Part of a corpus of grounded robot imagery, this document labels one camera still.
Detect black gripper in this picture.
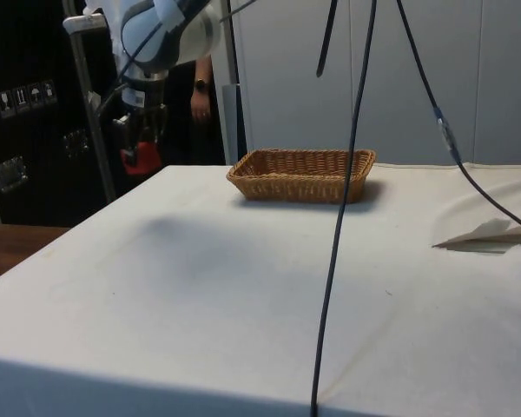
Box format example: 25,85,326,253
113,103,168,171

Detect red cube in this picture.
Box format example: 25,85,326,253
121,141,162,175

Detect brown wicker basket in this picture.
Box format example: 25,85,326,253
225,149,378,205

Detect black cabinet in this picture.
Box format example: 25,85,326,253
0,0,118,227

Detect pale grey locker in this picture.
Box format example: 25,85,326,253
475,0,521,166
238,0,352,166
349,0,478,166

